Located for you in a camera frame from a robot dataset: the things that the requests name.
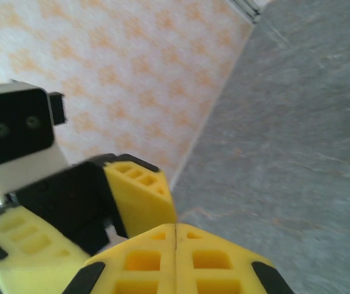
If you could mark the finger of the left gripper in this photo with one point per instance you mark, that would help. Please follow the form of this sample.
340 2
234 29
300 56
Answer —
25 254
144 202

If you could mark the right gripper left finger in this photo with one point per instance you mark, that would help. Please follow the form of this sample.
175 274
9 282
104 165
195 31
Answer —
138 269

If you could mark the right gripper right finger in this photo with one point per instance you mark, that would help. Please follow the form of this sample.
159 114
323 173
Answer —
214 269

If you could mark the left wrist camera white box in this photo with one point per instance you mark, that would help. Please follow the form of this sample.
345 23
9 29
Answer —
16 122

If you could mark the aluminium frame post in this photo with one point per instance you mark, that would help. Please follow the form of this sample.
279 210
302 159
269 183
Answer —
250 9

